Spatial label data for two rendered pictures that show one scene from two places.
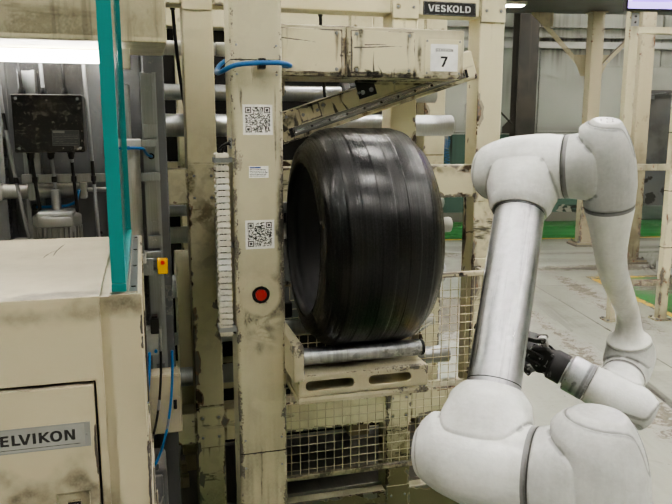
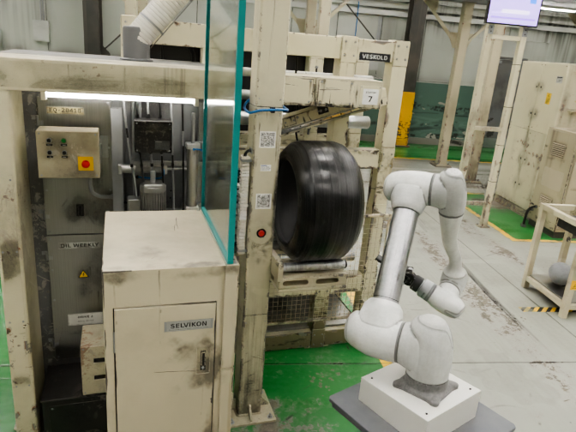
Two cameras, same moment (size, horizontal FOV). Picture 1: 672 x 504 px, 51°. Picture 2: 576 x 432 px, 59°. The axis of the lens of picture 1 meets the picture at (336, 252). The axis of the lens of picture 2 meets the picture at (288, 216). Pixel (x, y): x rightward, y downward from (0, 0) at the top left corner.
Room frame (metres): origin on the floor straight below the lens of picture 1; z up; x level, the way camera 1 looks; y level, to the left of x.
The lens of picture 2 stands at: (-0.52, 0.22, 1.91)
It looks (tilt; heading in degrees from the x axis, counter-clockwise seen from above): 18 degrees down; 356
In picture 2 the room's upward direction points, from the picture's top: 5 degrees clockwise
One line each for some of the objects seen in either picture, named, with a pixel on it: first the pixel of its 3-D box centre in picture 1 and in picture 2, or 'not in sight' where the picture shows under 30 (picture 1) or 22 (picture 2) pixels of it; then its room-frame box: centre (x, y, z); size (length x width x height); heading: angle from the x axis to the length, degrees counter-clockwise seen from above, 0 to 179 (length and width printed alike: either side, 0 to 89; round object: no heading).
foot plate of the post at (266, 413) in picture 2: not in sight; (246, 405); (1.84, 0.21, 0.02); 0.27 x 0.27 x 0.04; 15
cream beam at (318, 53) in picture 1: (358, 56); (320, 90); (2.25, -0.07, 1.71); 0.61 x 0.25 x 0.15; 105
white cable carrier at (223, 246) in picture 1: (225, 245); (243, 205); (1.79, 0.29, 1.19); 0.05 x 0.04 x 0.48; 15
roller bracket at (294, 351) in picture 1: (284, 342); (269, 256); (1.88, 0.14, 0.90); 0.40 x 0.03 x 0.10; 15
